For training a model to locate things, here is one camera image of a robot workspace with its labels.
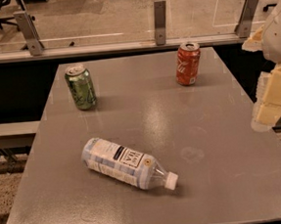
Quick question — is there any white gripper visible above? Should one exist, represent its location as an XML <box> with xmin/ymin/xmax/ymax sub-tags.
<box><xmin>242</xmin><ymin>0</ymin><xmax>281</xmax><ymax>131</ymax></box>

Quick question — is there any blue labelled plastic water bottle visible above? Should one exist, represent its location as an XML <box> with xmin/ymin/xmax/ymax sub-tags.
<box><xmin>81</xmin><ymin>138</ymin><xmax>179</xmax><ymax>191</ymax></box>

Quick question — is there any red cola can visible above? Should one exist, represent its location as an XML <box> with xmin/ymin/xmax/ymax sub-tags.
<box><xmin>175</xmin><ymin>42</ymin><xmax>201</xmax><ymax>86</ymax></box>

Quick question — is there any green soda can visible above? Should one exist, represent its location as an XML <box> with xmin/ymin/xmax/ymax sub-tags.
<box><xmin>65</xmin><ymin>65</ymin><xmax>97</xmax><ymax>111</ymax></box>

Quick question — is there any right grey metal bracket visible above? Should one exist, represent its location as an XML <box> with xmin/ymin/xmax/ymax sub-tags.
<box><xmin>235</xmin><ymin>0</ymin><xmax>259</xmax><ymax>38</ymax></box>

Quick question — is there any grey metal bracket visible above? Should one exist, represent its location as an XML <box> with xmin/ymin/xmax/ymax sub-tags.
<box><xmin>153</xmin><ymin>0</ymin><xmax>166</xmax><ymax>46</ymax></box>
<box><xmin>235</xmin><ymin>0</ymin><xmax>259</xmax><ymax>38</ymax></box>
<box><xmin>13</xmin><ymin>10</ymin><xmax>44</xmax><ymax>57</ymax></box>

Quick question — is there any middle grey metal bracket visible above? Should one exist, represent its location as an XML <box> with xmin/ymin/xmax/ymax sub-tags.
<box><xmin>153</xmin><ymin>0</ymin><xmax>166</xmax><ymax>46</ymax></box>

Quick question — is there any left grey metal bracket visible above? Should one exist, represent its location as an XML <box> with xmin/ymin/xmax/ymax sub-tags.
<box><xmin>13</xmin><ymin>10</ymin><xmax>44</xmax><ymax>57</ymax></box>

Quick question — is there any grey metal rail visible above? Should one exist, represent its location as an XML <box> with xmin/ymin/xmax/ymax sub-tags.
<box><xmin>0</xmin><ymin>33</ymin><xmax>245</xmax><ymax>64</ymax></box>

